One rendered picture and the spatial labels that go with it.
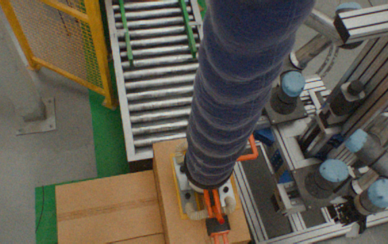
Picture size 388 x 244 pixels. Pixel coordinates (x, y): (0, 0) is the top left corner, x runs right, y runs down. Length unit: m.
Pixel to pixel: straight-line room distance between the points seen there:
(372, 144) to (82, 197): 1.75
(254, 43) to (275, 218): 2.19
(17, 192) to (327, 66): 2.79
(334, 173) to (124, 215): 1.24
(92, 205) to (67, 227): 0.18
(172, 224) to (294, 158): 0.76
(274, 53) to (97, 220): 1.82
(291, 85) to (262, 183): 1.07
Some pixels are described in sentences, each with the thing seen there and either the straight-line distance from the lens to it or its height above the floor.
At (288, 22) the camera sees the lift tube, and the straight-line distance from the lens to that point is 0.89.
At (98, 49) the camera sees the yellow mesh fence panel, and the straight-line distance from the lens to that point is 2.86.
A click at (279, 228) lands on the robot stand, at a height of 0.21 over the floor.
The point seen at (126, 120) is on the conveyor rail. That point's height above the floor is 0.59.
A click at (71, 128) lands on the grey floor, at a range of 3.43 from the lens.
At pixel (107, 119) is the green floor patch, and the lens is 3.42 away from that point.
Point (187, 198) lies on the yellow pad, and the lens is 2.00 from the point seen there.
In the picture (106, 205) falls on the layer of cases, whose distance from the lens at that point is 2.58.
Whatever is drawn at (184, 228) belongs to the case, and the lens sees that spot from 2.12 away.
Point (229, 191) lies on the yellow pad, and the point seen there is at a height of 1.08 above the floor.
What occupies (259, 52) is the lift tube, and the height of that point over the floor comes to 2.27.
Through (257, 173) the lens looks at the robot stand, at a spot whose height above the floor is 0.21.
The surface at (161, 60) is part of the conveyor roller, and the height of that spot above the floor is 0.55.
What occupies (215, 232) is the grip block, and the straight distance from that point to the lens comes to 1.87.
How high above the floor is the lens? 3.01
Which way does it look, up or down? 62 degrees down
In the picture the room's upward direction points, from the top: 10 degrees clockwise
